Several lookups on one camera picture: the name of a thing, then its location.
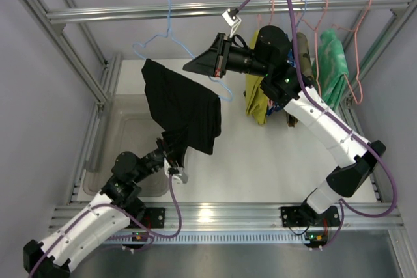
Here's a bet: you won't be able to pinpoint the yellow-green trousers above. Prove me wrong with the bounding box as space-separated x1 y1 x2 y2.
244 30 272 126

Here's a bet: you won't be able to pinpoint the blue hanger under patterned shorts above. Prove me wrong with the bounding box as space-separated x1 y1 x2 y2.
290 0 308 29

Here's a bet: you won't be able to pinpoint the slotted cable duct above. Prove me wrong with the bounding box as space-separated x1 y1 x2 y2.
104 230 325 245

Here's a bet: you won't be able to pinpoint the green tie-dye trousers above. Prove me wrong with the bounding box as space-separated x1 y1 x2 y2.
312 29 349 110

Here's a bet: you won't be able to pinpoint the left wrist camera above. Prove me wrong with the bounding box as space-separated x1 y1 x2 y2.
164 159 188 184

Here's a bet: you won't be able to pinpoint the front aluminium rail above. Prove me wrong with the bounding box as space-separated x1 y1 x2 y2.
48 202 405 232

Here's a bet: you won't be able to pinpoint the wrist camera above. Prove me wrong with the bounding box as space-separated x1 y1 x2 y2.
222 8 242 38
164 159 188 184

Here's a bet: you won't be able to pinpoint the clear plastic bin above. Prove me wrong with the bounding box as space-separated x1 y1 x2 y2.
78 94 163 201

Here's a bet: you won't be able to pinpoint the pink hanger under yellow trousers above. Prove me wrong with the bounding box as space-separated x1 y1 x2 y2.
256 0 275 30

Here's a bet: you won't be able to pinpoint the pink hanger under camouflage shorts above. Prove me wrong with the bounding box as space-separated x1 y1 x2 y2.
300 0 329 96

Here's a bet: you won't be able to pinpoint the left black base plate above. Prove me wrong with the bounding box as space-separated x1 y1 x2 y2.
137 207 165 229

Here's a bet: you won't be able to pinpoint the black trousers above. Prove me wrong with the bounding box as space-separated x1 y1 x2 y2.
141 59 222 167

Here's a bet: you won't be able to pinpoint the pink hanger under green trousers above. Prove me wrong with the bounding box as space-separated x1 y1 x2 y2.
332 0 373 105

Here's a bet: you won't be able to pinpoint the camouflage shorts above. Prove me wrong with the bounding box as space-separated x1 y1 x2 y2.
285 32 315 128

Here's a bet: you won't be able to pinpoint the aluminium corner bracket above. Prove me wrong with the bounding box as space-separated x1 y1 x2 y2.
345 95 356 109

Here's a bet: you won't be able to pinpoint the aluminium hanging rail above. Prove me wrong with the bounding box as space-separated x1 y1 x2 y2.
46 0 413 24

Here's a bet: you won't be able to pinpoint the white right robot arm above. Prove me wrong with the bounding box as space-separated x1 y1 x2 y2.
183 26 386 225

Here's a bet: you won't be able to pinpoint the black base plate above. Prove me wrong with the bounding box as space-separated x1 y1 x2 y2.
137 207 165 229
280 205 341 228

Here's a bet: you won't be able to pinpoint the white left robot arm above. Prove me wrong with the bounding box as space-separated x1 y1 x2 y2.
23 138 186 277

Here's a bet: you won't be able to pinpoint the light blue wire hanger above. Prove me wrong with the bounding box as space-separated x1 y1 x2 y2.
132 0 235 103

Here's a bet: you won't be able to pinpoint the blue patterned shorts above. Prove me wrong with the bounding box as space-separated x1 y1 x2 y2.
266 48 296 117

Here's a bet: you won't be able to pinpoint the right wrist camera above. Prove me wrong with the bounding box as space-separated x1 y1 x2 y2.
222 8 242 38

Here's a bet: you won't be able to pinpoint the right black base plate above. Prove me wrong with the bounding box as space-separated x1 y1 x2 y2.
280 205 341 228

